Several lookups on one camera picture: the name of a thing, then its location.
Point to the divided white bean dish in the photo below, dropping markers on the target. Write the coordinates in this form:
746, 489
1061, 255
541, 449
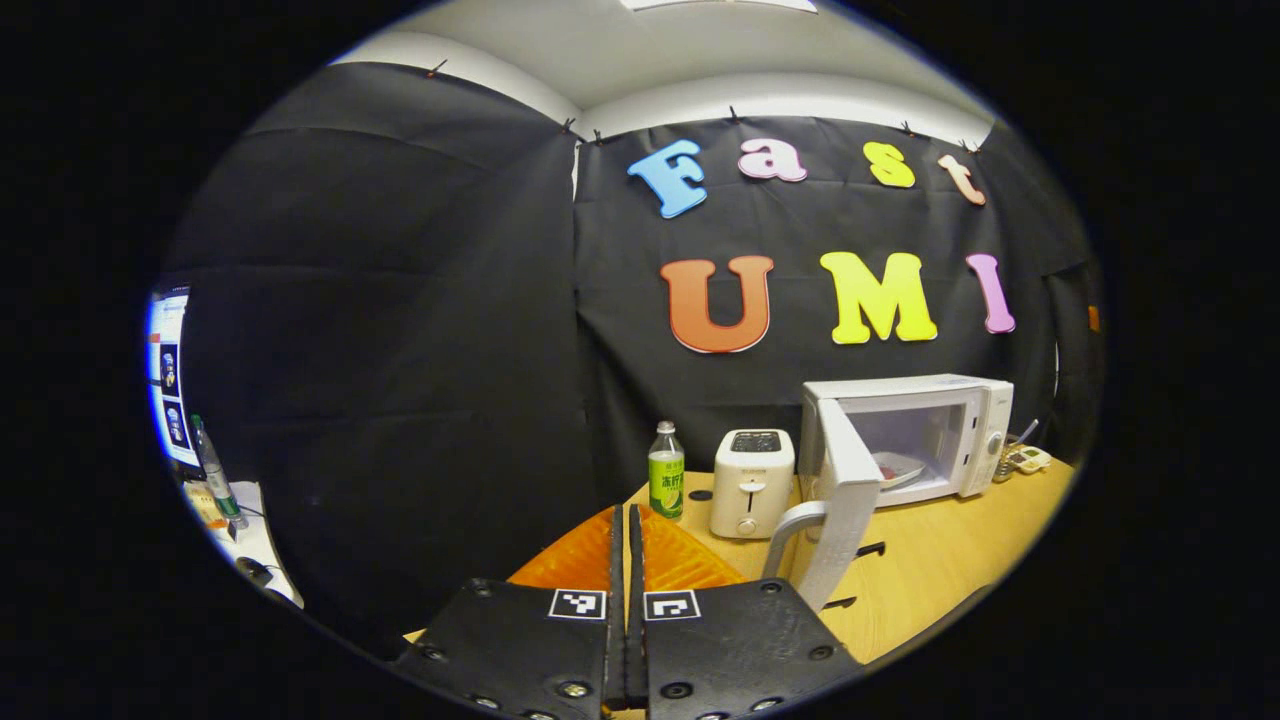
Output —
1030, 459

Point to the clear water bottle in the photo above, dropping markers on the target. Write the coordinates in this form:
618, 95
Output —
215, 475

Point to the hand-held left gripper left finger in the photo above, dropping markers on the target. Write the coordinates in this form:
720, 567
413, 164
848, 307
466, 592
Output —
520, 640

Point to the computer monitor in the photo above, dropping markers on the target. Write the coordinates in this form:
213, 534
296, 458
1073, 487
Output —
168, 375

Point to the white microwave oven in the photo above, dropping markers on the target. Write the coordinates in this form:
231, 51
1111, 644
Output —
850, 500

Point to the black computer mouse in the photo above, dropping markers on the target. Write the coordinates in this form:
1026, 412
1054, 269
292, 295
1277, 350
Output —
255, 570

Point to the green label drink bottle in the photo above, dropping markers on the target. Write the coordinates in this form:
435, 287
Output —
666, 480

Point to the ceiling light panel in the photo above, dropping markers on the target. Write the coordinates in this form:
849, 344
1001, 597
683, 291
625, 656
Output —
720, 3

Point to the white side desk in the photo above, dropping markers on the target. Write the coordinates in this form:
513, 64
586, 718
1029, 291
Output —
260, 530

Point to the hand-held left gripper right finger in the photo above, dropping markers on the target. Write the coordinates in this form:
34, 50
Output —
740, 645

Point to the white square plate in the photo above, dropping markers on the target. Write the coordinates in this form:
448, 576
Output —
900, 467

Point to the white toaster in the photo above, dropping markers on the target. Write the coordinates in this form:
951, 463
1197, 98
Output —
750, 490

